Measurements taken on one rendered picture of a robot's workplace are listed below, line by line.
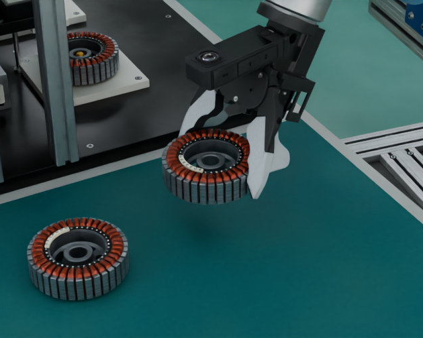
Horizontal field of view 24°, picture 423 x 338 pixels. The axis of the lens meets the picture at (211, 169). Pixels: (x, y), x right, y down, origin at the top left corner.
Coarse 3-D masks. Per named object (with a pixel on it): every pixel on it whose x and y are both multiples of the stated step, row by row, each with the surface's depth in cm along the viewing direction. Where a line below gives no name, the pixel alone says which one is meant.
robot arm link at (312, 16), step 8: (272, 0) 107; (280, 0) 107; (288, 0) 106; (296, 0) 106; (304, 0) 106; (312, 0) 106; (320, 0) 107; (328, 0) 108; (280, 8) 107; (288, 8) 106; (296, 8) 106; (304, 8) 106; (312, 8) 107; (320, 8) 107; (328, 8) 109; (296, 16) 107; (304, 16) 107; (312, 16) 107; (320, 16) 108
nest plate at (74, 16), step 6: (66, 0) 162; (66, 6) 160; (72, 6) 160; (66, 12) 159; (72, 12) 159; (78, 12) 159; (72, 18) 157; (78, 18) 158; (84, 18) 158; (0, 36) 153; (6, 36) 153; (12, 36) 154
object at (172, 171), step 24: (168, 144) 114; (192, 144) 114; (216, 144) 115; (240, 144) 113; (168, 168) 110; (192, 168) 109; (216, 168) 111; (240, 168) 109; (192, 192) 108; (216, 192) 109; (240, 192) 109
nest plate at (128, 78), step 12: (24, 60) 145; (36, 60) 145; (120, 60) 145; (24, 72) 143; (36, 72) 142; (120, 72) 142; (132, 72) 142; (36, 84) 139; (96, 84) 139; (108, 84) 139; (120, 84) 139; (132, 84) 139; (144, 84) 140; (84, 96) 137; (96, 96) 137; (108, 96) 138
